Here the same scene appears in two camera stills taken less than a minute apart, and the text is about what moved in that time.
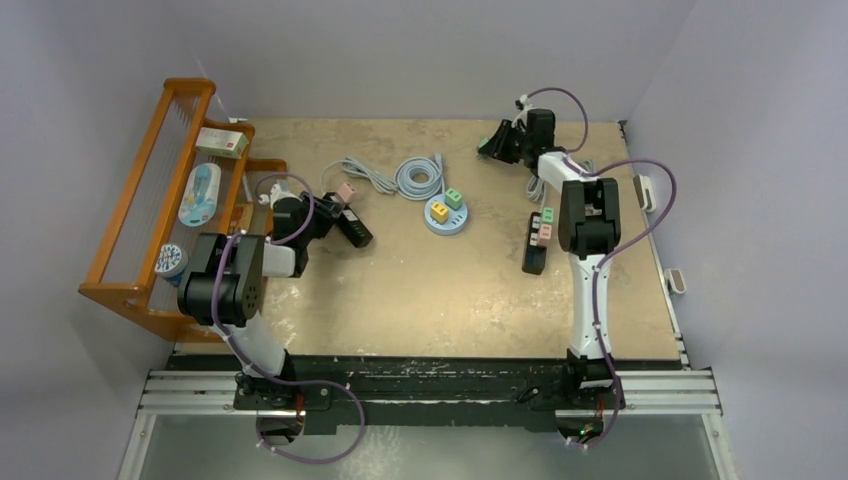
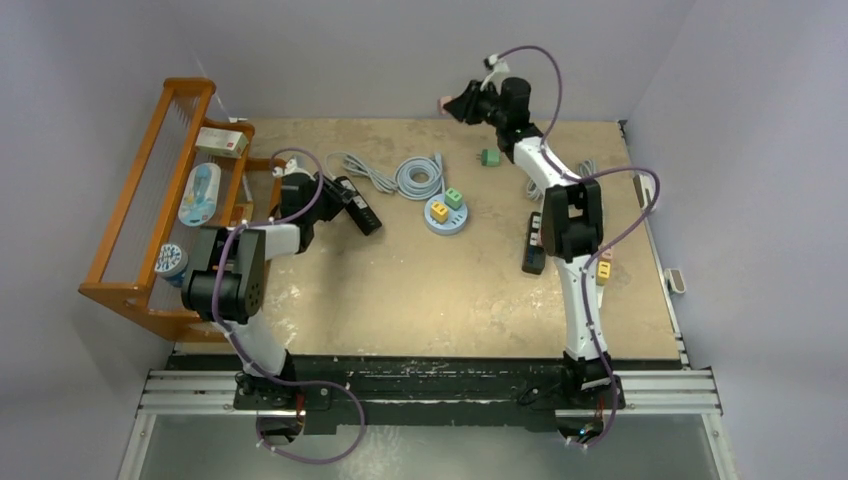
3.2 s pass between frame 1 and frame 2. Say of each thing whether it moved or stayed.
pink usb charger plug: moved
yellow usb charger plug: stayed
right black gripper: moved
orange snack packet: stayed
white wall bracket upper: stayed
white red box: stayed
